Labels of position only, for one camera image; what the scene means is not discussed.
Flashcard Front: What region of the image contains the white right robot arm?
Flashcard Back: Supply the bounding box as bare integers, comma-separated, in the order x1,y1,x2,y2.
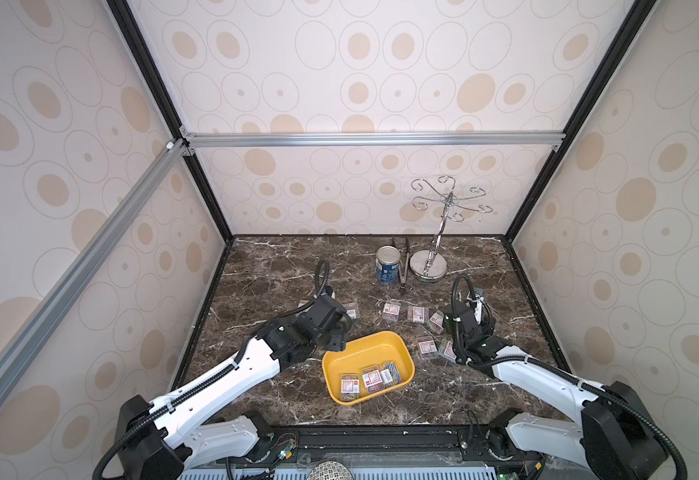
445,298,689,479

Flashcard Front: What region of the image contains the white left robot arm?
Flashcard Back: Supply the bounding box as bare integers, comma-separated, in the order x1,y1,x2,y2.
92,294,355,479

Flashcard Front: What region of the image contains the yellow plastic storage tray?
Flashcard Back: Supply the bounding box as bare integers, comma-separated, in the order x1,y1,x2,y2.
322,331,415,406

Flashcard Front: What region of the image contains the chrome hook stand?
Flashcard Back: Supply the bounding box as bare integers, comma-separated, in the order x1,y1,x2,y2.
407,175,493,283

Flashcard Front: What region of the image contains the blue labelled tin can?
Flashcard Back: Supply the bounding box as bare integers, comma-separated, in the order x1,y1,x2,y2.
375,245,401,285

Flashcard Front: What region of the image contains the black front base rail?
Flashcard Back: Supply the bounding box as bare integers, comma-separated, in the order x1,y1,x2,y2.
122,423,627,480

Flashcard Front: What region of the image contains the aluminium horizontal frame bar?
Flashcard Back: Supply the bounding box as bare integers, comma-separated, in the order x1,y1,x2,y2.
187,130,565,148

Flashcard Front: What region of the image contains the aluminium diagonal frame bar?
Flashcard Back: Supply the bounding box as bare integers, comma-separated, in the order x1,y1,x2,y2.
0,138,188,407

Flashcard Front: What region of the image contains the black corner frame post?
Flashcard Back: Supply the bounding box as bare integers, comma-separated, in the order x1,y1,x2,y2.
505,0,657,244

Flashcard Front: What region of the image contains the black left corner post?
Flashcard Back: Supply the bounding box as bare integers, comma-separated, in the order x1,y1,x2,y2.
104,0,235,243

